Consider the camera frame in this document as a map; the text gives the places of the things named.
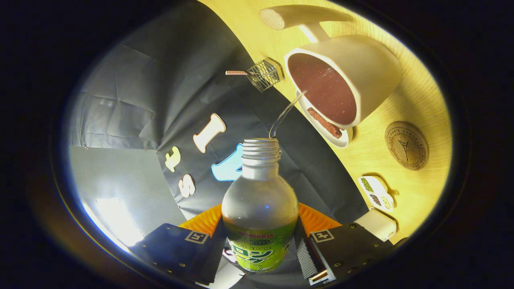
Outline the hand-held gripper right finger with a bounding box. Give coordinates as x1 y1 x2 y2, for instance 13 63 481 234
294 202 408 286

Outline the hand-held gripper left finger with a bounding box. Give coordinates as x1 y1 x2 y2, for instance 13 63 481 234
131 204 227 286

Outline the silver bottle with green label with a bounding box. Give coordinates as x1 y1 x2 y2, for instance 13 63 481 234
221 138 300 273

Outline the round cork coaster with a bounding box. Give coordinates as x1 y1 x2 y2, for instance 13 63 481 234
385 121 430 171

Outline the white cup with wooden handle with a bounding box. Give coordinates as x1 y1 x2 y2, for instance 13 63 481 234
259 5 403 129

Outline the white toaster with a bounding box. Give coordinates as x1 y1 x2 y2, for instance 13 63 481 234
354 208 398 242

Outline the white divided dish with beans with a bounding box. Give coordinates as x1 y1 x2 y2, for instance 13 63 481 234
358 175 395 213

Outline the white round plate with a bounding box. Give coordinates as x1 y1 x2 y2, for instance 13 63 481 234
296 90 354 148

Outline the reddish brown meat slice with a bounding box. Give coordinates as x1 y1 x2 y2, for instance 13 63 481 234
307 107 343 139

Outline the wooden table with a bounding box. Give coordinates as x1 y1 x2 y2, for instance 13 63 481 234
199 0 453 245

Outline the wire straw holder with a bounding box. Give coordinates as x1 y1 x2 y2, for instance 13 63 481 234
246 57 286 93

